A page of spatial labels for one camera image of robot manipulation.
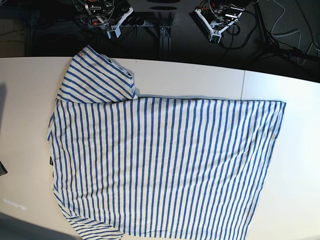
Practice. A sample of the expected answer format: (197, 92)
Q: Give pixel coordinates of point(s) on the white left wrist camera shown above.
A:
(214, 38)

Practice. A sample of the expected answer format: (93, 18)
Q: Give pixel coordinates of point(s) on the black power strip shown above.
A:
(135, 21)

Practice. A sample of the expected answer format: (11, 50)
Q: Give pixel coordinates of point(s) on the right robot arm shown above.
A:
(107, 15)

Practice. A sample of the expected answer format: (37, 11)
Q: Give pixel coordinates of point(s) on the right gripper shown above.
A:
(113, 21)

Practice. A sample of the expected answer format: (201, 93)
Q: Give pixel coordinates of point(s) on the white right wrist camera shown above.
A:
(115, 32)

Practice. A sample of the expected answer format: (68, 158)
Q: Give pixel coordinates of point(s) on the blue white striped T-shirt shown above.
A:
(154, 166)

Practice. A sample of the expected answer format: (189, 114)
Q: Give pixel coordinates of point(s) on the aluminium frame post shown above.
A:
(165, 26)

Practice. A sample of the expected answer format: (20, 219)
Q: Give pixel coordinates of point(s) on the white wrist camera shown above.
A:
(115, 32)
(214, 38)

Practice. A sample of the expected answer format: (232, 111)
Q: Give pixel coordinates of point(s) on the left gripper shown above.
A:
(218, 19)

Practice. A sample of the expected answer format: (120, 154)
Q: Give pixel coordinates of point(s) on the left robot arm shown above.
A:
(206, 4)

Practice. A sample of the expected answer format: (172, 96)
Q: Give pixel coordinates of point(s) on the dark object at table edge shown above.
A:
(3, 170)

